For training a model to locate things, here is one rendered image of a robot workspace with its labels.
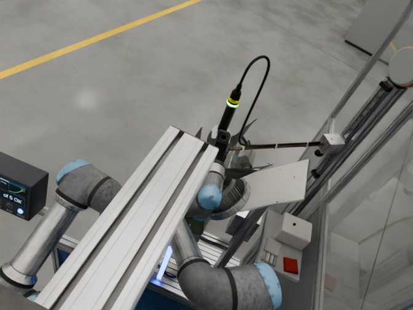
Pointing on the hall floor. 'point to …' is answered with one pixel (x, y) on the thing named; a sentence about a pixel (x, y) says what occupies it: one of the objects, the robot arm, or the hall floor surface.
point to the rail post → (56, 259)
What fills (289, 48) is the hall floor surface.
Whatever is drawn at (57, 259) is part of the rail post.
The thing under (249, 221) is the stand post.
